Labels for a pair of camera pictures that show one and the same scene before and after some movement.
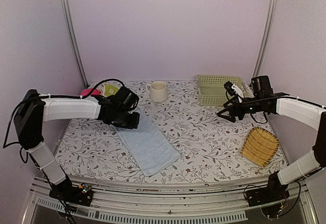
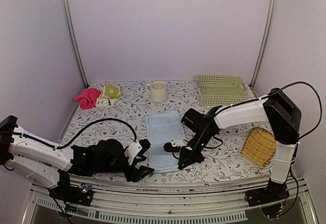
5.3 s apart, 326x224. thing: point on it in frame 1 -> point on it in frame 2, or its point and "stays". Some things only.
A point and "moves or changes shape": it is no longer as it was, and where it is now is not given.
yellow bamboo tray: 260,146 stays
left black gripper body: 123,120 -> 134,169
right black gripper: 235,106 -> 191,157
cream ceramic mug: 158,90 stays
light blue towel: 151,150 moves or changes shape
